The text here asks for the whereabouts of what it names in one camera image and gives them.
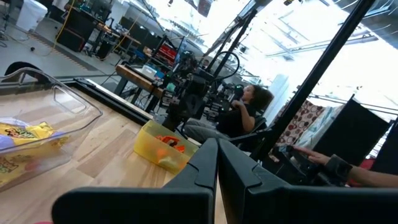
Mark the person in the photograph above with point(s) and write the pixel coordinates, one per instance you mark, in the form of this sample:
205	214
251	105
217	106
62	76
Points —
236	121

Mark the black board panel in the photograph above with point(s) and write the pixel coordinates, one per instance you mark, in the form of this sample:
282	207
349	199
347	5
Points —
388	149
351	133

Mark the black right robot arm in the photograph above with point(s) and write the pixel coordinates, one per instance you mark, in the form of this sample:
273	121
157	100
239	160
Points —
189	102

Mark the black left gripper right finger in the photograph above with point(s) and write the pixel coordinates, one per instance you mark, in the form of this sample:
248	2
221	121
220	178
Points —
295	205

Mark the black aluminium table frame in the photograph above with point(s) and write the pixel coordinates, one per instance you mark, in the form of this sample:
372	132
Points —
312	81

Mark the yellow candy packet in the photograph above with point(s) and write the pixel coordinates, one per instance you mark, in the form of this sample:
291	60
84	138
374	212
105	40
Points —
9	168
28	133

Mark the black desk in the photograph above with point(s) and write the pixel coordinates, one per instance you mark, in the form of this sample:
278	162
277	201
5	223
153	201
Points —
77	28

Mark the yellow plastic bin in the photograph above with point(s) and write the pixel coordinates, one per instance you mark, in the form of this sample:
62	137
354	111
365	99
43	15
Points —
146	146

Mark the orange candy packet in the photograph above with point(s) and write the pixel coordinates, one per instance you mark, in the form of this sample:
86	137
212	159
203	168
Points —
169	141
162	155

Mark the clear plastic bin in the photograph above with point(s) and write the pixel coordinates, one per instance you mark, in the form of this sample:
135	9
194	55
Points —
62	109

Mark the white trash bin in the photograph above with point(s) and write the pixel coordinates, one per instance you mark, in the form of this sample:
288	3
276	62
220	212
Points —
31	14

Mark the red dotted cloth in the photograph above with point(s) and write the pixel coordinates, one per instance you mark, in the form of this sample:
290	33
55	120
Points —
301	121

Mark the wooden work table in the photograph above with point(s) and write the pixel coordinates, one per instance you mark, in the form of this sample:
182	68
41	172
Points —
140	81

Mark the person's forearm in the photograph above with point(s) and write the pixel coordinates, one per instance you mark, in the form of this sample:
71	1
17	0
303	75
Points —
373	177

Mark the clear storage box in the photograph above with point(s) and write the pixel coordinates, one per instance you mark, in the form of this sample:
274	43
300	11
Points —
149	71

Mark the black wristband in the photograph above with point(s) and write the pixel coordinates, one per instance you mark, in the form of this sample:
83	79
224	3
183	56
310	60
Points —
339	168

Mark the person's hand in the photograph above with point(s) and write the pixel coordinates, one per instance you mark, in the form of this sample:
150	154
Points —
311	155

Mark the black office chair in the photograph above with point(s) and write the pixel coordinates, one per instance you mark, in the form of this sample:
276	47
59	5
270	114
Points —
260	123

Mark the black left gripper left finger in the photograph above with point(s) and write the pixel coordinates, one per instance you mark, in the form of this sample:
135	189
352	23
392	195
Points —
140	205

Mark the red tool chest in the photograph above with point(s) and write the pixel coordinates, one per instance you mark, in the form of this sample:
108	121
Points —
168	53

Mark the light blue cloth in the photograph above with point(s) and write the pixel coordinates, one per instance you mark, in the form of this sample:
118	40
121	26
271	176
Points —
323	124

